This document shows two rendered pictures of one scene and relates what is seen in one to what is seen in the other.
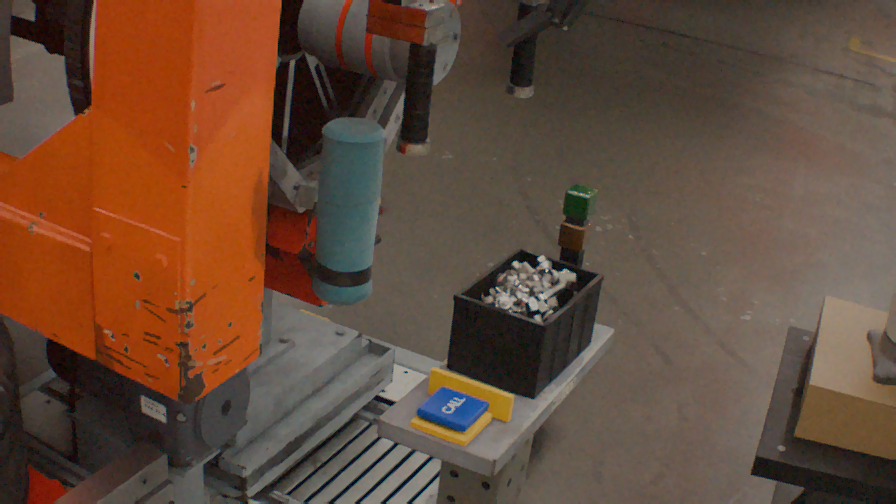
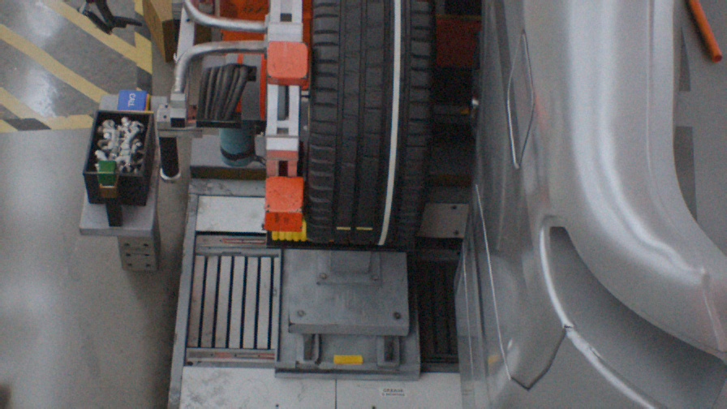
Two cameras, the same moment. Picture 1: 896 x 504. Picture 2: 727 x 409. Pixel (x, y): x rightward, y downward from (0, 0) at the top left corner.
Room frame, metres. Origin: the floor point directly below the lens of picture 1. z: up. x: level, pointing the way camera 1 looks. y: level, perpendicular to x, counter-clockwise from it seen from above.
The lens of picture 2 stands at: (3.38, -0.52, 2.73)
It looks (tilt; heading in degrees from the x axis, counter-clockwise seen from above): 52 degrees down; 151
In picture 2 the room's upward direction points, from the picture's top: 5 degrees clockwise
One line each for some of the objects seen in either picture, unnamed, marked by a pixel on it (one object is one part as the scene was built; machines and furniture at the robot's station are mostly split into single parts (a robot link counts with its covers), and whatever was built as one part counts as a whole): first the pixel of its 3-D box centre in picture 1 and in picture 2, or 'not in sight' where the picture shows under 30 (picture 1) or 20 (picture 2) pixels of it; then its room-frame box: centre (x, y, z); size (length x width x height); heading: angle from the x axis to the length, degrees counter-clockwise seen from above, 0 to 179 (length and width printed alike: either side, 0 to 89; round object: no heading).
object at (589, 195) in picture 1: (580, 202); (107, 171); (1.65, -0.18, 0.64); 0.04 x 0.04 x 0.04; 65
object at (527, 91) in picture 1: (525, 46); (169, 152); (1.81, -0.08, 0.83); 0.04 x 0.04 x 0.16
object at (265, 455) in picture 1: (242, 387); (346, 288); (1.85, 0.35, 0.13); 0.50 x 0.36 x 0.10; 155
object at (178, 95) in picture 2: not in sight; (222, 59); (1.79, 0.05, 1.03); 0.19 x 0.18 x 0.11; 65
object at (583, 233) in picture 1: (575, 233); (109, 186); (1.65, -0.18, 0.59); 0.04 x 0.04 x 0.04; 65
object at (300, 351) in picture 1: (234, 300); (350, 236); (1.82, 0.36, 0.32); 0.40 x 0.30 x 0.28; 155
